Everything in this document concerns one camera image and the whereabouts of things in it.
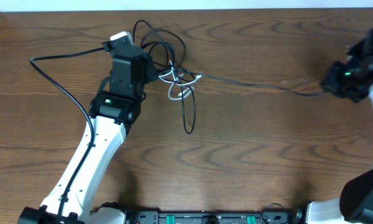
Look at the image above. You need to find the white cable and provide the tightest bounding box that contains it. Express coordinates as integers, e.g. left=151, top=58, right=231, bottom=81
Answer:
left=157, top=60, right=204, bottom=101

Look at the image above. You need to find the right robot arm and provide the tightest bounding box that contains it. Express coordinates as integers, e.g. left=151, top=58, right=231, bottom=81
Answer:
left=299, top=28, right=373, bottom=223

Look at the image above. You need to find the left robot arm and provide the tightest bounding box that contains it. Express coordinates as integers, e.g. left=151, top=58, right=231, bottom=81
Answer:
left=18, top=42, right=157, bottom=223

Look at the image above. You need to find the clear tape scrap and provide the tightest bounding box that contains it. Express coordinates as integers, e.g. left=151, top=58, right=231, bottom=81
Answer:
left=281, top=78, right=307, bottom=85

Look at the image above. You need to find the black left camera cable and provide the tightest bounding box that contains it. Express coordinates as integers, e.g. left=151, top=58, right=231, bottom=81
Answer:
left=29, top=46, right=108, bottom=224

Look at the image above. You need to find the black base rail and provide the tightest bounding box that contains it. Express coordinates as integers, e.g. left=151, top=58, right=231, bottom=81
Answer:
left=92, top=202, right=305, bottom=224

